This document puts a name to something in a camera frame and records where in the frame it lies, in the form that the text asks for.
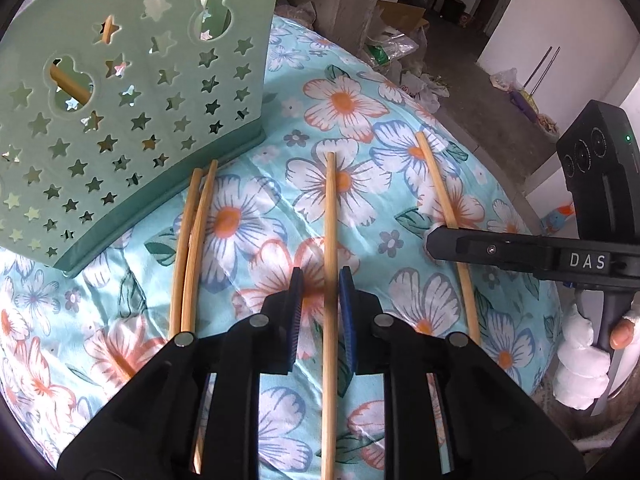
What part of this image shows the right hand in white glove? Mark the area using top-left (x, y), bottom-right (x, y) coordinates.
top-left (552, 301), bottom-right (639, 411)

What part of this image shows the floral blue quilt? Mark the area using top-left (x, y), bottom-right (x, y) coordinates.
top-left (0, 14), bottom-right (564, 480)

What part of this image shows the mint green utensil caddy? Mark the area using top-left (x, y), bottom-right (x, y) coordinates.
top-left (1, 0), bottom-right (276, 275)

